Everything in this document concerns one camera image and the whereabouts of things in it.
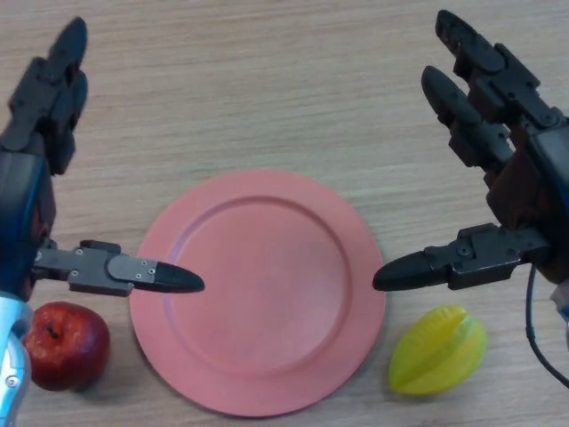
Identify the yellow starfruit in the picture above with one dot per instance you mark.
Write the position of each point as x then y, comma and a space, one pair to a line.
435, 356

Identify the pink round plate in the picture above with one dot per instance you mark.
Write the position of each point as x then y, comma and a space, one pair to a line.
266, 302

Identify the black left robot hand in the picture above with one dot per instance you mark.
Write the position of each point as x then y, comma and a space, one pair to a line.
22, 213

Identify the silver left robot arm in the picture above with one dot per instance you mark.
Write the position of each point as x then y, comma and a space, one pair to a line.
11, 356

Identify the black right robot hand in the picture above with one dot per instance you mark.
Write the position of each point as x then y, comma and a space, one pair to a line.
533, 200

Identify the red apple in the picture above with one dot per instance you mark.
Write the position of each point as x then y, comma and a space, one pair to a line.
66, 351

